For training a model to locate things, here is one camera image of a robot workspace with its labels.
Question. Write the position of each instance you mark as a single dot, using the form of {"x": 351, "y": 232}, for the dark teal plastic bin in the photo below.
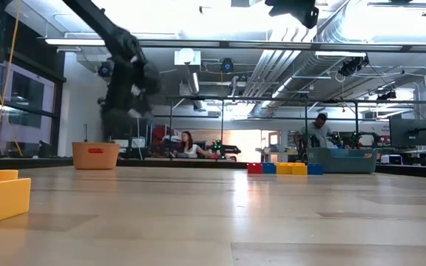
{"x": 346, "y": 160}

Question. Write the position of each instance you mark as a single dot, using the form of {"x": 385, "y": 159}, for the small blue building block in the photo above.
{"x": 315, "y": 169}
{"x": 269, "y": 168}

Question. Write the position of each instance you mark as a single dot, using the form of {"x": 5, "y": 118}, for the black round camera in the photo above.
{"x": 103, "y": 70}

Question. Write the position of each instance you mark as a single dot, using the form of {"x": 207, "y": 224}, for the black background robot arm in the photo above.
{"x": 220, "y": 149}

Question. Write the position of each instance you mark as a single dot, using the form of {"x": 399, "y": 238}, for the orange plastic bin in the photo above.
{"x": 94, "y": 160}

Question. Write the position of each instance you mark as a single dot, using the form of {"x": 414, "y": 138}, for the dark computer monitor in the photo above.
{"x": 409, "y": 133}

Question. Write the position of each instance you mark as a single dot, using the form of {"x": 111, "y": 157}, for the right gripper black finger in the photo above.
{"x": 294, "y": 7}

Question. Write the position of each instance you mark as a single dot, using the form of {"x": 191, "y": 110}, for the black framed glass partition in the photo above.
{"x": 55, "y": 118}

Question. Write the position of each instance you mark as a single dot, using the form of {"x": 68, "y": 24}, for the black equipment cabinet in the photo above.
{"x": 142, "y": 131}

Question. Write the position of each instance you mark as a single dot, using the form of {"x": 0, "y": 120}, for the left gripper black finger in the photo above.
{"x": 115, "y": 127}

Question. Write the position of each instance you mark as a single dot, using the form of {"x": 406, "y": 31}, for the person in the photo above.
{"x": 318, "y": 129}
{"x": 188, "y": 146}

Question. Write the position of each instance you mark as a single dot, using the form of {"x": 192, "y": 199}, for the black aluminium table frame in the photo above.
{"x": 183, "y": 165}

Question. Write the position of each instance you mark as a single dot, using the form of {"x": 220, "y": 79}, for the black background workstation frame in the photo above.
{"x": 327, "y": 100}

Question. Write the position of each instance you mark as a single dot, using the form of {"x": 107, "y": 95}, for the white ceiling lamp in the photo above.
{"x": 186, "y": 56}

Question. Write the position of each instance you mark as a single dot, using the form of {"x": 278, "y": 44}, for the black horizontal frame beam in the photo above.
{"x": 224, "y": 44}

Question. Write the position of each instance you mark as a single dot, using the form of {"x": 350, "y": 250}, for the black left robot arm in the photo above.
{"x": 98, "y": 22}

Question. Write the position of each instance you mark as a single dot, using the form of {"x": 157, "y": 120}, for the black camera with blue lens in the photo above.
{"x": 227, "y": 65}

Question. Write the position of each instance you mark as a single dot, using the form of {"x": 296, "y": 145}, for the white LED light bar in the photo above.
{"x": 72, "y": 41}

